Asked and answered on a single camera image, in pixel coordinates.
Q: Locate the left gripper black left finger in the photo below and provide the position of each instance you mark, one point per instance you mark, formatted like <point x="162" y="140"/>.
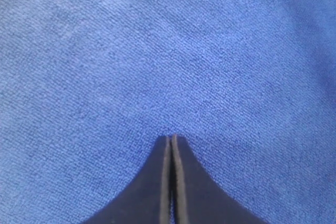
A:
<point x="147" y="199"/>

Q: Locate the blue terry towel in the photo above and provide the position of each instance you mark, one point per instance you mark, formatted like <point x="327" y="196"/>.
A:
<point x="88" y="85"/>

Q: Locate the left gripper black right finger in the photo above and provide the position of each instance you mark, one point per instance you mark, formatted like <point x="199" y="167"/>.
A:
<point x="197" y="198"/>

